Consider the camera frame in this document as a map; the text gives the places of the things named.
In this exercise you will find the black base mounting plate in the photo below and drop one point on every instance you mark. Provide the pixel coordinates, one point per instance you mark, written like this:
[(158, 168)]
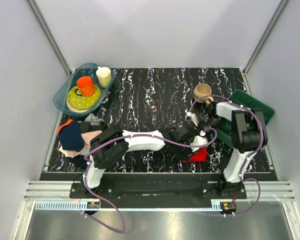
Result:
[(155, 186)]

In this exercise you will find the pile of mixed clothes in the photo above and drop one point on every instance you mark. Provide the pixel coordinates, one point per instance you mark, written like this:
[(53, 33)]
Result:
[(75, 136)]

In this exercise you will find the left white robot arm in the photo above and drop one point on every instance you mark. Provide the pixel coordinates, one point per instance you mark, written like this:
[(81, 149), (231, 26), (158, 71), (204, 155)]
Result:
[(109, 147)]

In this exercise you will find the cream yellow cup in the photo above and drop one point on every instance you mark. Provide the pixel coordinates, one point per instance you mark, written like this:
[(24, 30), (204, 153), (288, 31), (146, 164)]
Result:
[(104, 76)]

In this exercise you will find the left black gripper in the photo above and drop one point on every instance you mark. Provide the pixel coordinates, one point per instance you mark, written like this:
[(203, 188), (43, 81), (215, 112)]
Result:
[(183, 156)]

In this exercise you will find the aluminium rail frame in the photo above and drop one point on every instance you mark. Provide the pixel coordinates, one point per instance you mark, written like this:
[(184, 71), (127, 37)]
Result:
[(265, 191)]

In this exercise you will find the yellow green dotted plate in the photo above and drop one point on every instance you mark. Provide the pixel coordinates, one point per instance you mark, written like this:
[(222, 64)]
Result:
[(79, 103)]

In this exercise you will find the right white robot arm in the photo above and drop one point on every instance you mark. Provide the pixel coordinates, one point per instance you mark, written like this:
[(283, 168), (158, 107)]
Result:
[(248, 134)]

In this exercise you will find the orange mug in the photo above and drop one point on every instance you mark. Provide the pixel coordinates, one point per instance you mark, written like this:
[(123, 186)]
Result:
[(85, 86)]

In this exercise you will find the red underwear white trim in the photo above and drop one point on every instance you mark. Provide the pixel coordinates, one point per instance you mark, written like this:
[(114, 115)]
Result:
[(199, 157)]

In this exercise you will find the beige ceramic mug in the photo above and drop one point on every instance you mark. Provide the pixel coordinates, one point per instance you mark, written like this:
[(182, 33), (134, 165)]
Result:
[(203, 93)]

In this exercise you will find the green divided organizer tray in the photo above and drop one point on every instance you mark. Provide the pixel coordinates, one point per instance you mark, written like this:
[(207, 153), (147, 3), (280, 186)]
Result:
[(240, 97)]

